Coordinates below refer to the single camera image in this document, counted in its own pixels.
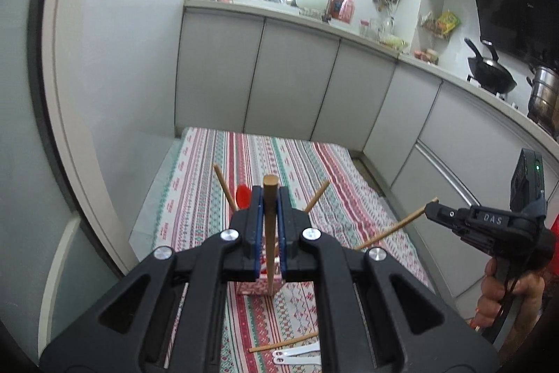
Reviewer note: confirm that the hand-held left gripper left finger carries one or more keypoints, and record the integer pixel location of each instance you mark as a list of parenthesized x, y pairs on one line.
[(258, 224)]

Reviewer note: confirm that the pale green vegetable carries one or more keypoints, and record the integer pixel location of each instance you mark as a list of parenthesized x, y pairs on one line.
[(393, 42)]

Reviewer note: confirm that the white soup spoon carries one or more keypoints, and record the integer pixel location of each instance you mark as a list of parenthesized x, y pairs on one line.
[(297, 350), (301, 360)]

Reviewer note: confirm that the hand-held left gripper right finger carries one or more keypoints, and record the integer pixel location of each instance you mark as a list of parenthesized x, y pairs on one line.
[(283, 224)]

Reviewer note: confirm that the black range hood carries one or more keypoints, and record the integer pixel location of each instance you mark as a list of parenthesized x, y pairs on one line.
[(511, 6)]

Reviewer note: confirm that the person's right hand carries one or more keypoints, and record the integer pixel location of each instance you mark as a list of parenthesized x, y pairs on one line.
[(487, 294)]

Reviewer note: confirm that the black wok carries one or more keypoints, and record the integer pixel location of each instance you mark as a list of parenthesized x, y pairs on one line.
[(493, 73)]

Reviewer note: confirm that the stainless steel pot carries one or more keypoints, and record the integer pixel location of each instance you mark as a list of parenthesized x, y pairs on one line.
[(546, 93)]

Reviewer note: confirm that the pink perforated utensil holder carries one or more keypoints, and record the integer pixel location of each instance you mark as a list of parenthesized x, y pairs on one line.
[(253, 289)]

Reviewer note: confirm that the brown wooden chopstick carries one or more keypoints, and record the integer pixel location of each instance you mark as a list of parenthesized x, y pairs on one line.
[(284, 342), (319, 194), (222, 185), (393, 229), (270, 189)]

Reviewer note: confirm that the colourful seasoning packets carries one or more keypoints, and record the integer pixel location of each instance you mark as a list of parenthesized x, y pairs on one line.
[(445, 23)]

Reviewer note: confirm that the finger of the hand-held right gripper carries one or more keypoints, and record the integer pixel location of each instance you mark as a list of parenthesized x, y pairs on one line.
[(450, 215)]

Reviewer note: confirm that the red plastic spoon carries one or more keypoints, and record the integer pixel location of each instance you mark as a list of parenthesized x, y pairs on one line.
[(243, 196)]

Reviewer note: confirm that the person's right forearm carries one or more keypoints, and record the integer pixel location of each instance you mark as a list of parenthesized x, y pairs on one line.
[(524, 342)]

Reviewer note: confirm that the pink plastic bag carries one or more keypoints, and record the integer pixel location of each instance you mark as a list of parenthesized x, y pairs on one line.
[(346, 8)]

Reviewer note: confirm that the glass jar red lid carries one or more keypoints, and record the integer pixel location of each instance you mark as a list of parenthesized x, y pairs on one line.
[(365, 30)]

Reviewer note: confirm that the white kitchen countertop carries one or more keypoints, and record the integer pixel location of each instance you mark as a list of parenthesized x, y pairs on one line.
[(436, 69)]

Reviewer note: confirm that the clear glass jar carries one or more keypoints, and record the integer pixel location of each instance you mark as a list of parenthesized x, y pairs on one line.
[(383, 28)]

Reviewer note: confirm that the white kitchen base cabinets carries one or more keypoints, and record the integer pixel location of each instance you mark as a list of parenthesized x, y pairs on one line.
[(297, 76)]

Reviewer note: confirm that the striped patterned tablecloth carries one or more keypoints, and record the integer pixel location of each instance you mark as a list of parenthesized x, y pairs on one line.
[(305, 163)]

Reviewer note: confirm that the pink food tray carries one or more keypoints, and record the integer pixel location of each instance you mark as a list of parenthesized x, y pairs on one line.
[(427, 55)]

